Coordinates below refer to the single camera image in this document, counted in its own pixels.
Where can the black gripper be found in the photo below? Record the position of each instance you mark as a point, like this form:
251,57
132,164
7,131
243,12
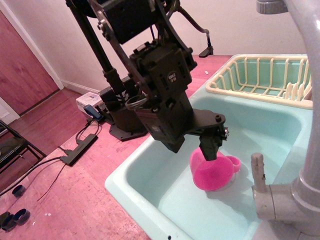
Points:
169,120

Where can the pink plastic cup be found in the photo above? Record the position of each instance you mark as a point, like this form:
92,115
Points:
215,174

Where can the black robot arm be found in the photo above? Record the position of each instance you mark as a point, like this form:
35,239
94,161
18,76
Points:
148,68

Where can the mint green toy sink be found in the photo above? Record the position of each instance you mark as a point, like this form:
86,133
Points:
273,192

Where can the black usb hub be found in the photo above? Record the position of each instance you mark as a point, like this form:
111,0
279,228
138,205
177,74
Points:
71,158

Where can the blue adapter plug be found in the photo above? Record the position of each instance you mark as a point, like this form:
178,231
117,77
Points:
93,112

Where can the white cardboard box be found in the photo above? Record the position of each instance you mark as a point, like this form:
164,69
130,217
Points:
89,98

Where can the cream yellow dish rack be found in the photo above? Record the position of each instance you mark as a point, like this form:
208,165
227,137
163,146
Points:
279,79

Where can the wooden door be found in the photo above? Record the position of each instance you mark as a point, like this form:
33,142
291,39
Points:
24,83

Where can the black metal chair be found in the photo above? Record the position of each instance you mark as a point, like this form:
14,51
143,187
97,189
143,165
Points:
11,149

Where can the black gooseneck camera mount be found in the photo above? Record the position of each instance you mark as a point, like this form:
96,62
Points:
209,50

